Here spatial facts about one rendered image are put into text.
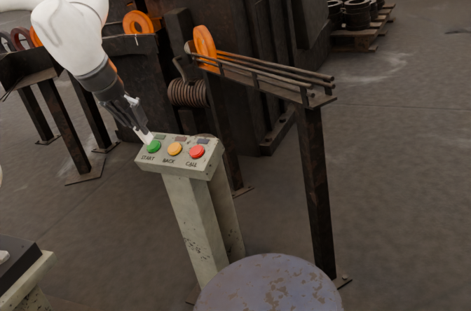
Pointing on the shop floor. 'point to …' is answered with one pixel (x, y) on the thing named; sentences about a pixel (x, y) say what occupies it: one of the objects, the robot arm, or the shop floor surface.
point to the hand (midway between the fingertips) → (143, 133)
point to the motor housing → (190, 104)
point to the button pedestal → (191, 201)
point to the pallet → (359, 17)
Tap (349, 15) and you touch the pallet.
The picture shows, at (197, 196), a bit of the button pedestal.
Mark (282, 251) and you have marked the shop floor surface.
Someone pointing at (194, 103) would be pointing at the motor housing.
